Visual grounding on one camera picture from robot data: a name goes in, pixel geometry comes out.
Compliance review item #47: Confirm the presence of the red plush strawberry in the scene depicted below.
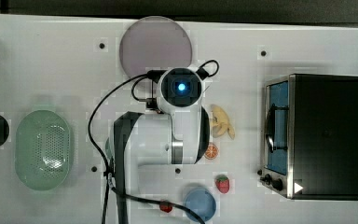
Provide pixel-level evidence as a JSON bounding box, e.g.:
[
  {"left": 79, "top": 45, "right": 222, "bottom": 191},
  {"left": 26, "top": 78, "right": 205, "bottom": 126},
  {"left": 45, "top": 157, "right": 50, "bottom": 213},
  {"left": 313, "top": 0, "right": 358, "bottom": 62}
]
[
  {"left": 214, "top": 175, "right": 230, "bottom": 194},
  {"left": 159, "top": 201, "right": 173, "bottom": 213}
]

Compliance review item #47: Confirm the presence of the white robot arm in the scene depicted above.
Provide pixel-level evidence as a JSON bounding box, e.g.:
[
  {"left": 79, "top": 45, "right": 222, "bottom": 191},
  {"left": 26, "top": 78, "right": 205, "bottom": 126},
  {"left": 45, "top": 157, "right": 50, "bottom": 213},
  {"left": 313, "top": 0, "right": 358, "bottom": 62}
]
[{"left": 109, "top": 67, "right": 211, "bottom": 224}]

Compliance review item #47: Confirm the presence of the blue plastic cup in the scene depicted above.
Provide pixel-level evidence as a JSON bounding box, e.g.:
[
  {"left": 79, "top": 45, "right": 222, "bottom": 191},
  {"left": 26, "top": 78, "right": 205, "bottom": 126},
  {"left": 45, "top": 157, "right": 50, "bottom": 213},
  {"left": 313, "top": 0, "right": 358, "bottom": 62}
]
[{"left": 184, "top": 187, "right": 216, "bottom": 222}]

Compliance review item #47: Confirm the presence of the green oval strainer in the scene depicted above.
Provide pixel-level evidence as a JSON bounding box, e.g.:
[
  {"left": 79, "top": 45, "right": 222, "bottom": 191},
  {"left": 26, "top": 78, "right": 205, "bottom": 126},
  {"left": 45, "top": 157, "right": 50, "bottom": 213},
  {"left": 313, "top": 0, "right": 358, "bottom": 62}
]
[{"left": 15, "top": 110, "right": 74, "bottom": 191}]

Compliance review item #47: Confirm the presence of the black toaster oven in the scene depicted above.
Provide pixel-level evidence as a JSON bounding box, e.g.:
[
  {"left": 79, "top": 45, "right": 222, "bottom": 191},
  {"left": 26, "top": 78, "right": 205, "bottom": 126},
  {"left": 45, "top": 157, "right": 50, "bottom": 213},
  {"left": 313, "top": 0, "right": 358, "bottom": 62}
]
[{"left": 257, "top": 74, "right": 358, "bottom": 201}]

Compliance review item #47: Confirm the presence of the plush peeled banana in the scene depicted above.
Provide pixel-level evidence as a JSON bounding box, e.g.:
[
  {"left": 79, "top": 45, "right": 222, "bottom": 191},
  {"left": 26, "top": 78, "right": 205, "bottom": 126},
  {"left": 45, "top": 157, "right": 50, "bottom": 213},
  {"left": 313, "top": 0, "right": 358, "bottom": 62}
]
[{"left": 211, "top": 105, "right": 236, "bottom": 140}]

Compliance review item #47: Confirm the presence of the plush orange slice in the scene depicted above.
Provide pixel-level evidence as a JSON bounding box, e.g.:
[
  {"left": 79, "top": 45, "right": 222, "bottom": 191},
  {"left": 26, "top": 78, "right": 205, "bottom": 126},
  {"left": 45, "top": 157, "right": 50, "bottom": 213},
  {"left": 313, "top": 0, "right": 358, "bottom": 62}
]
[{"left": 204, "top": 143, "right": 219, "bottom": 160}]

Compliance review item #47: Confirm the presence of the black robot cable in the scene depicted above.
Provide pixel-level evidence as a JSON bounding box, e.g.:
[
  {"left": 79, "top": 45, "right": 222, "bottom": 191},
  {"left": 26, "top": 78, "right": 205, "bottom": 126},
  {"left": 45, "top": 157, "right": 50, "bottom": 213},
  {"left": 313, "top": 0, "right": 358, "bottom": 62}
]
[{"left": 87, "top": 59, "right": 220, "bottom": 224}]

